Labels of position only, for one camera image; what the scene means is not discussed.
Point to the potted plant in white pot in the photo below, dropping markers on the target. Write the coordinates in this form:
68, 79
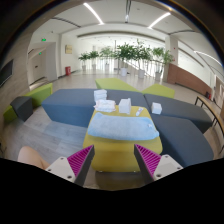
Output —
124, 53

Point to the potted plant centre right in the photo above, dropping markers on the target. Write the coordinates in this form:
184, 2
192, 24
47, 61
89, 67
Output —
142, 55

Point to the grey-blue left sofa bench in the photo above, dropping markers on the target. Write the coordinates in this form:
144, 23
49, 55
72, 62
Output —
76, 106

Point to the white folded towel block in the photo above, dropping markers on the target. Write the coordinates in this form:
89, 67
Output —
125, 106

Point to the stacked white folded towels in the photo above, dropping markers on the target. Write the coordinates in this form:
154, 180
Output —
100, 94

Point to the green bench centre back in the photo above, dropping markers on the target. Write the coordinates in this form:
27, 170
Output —
113, 84

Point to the wall-mounted dark screen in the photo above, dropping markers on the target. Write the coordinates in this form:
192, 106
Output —
6, 72

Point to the yellow wall notice board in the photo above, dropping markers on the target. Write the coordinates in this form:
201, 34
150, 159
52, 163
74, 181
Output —
68, 49

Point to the white folded towel right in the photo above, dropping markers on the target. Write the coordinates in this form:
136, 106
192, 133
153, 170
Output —
156, 108

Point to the green bench right back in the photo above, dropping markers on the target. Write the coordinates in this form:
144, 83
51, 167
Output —
159, 90

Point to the light blue towel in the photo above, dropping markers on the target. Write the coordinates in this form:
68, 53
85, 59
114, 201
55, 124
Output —
122, 128

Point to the red fire extinguisher box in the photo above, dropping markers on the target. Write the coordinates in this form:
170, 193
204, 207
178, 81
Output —
68, 70

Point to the dark grey cube stool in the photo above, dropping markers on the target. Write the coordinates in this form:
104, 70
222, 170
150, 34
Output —
23, 107

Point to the green bench left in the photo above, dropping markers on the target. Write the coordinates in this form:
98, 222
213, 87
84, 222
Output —
38, 95

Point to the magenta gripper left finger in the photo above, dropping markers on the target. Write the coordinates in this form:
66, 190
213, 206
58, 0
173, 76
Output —
75, 167

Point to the person's bare knee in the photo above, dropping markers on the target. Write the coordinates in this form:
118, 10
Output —
30, 156

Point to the grey-blue sofa bench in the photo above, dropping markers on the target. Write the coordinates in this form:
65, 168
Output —
76, 106
180, 109

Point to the yellow ottoman table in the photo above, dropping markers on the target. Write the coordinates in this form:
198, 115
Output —
118, 155

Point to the grey-blue right sofa bench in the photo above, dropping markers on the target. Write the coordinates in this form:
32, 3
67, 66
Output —
180, 109

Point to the grey-blue front right bench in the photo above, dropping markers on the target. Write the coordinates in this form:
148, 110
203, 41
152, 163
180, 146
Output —
182, 140

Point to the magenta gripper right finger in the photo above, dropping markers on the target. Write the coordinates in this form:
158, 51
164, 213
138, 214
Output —
154, 166

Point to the wooden bench with black frame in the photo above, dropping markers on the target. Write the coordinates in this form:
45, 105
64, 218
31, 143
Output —
216, 117

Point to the small white bottle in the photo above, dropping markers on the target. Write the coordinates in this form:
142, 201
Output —
140, 109

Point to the potted plant far right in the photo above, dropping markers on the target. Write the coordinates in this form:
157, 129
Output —
161, 57

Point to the potted plant far left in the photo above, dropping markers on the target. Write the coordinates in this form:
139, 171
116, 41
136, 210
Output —
84, 57

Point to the green bench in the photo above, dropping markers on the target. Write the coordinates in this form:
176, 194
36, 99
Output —
159, 90
38, 95
113, 84

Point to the crumpled white towel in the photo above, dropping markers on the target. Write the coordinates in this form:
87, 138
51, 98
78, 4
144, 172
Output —
105, 105

